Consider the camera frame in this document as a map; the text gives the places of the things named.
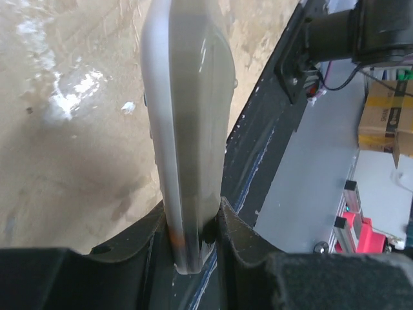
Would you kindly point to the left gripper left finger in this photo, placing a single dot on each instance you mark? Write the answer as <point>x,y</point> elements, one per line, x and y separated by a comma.
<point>132,270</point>

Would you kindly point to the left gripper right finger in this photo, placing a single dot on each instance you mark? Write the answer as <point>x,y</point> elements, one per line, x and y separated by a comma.
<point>319,281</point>

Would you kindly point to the grey remote control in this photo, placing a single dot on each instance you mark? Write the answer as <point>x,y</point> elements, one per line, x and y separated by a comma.
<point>189,79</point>

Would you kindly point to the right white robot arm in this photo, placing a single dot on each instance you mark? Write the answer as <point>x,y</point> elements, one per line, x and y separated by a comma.
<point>373,33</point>

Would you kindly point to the red plastic object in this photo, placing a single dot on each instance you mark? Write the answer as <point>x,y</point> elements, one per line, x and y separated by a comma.
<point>353,236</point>

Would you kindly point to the cardboard box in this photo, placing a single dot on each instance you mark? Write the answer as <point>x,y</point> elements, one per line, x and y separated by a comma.
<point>386,121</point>

